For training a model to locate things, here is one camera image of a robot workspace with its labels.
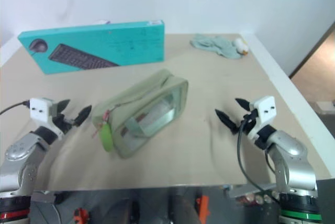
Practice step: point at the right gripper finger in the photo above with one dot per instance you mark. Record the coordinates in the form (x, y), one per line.
(227, 122)
(243, 104)

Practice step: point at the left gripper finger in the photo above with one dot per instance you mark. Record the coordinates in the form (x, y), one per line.
(82, 116)
(63, 106)

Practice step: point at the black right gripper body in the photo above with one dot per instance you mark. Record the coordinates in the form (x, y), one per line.
(248, 119)

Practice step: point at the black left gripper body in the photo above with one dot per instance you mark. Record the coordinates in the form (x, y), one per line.
(62, 123)

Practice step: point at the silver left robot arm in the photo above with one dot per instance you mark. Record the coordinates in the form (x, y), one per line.
(18, 153)

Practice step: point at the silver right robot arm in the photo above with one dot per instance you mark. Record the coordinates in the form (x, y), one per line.
(293, 161)

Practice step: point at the green zippered pouch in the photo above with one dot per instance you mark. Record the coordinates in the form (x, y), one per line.
(146, 103)

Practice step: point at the green zipper pull tag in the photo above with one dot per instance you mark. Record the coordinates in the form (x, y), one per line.
(106, 137)

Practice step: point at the small white bottle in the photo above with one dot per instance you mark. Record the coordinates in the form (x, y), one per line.
(241, 45)

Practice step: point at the light green cloth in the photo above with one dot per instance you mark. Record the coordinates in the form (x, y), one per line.
(222, 46)

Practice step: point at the teal keyboard box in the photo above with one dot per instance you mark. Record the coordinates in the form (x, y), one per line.
(104, 43)

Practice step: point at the grey box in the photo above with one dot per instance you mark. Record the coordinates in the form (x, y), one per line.
(325, 106)

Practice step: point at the orange clamp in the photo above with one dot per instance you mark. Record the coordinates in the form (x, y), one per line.
(81, 214)
(202, 207)

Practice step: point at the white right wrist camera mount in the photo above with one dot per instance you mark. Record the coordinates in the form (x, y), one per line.
(265, 114)

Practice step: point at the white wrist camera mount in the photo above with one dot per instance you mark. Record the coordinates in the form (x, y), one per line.
(39, 109)
(265, 114)

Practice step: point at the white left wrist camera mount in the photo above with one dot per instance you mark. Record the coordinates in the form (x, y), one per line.
(39, 109)

